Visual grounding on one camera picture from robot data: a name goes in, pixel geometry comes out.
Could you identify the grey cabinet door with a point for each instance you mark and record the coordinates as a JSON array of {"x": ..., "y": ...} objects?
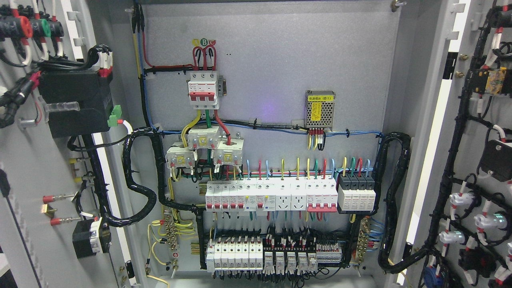
[
  {"x": 36, "y": 164},
  {"x": 454, "y": 213}
]

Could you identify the white current transformer group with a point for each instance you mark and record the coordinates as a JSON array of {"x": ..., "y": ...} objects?
[{"x": 199, "y": 141}]

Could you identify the white breaker row left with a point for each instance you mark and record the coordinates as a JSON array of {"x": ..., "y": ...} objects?
[{"x": 249, "y": 195}]

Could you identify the white breaker row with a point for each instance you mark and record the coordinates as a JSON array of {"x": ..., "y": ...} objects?
[
  {"x": 249, "y": 195},
  {"x": 235, "y": 254}
]

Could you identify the white socket module row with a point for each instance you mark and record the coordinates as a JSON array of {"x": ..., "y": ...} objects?
[{"x": 291, "y": 195}]

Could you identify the metal mesh power supply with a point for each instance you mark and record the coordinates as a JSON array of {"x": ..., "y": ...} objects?
[{"x": 319, "y": 109}]

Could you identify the black white surge protector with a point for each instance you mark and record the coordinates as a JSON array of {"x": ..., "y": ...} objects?
[{"x": 356, "y": 194}]

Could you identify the white lower breaker row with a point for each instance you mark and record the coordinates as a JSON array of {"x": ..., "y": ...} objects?
[{"x": 235, "y": 254}]

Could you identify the black digital power meter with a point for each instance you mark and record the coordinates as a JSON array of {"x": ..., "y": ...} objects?
[{"x": 78, "y": 102}]

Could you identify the main red handle breaker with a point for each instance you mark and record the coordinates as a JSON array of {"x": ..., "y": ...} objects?
[{"x": 203, "y": 90}]

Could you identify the red handle circuit breaker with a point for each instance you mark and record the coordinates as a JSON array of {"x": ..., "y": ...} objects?
[{"x": 321, "y": 195}]

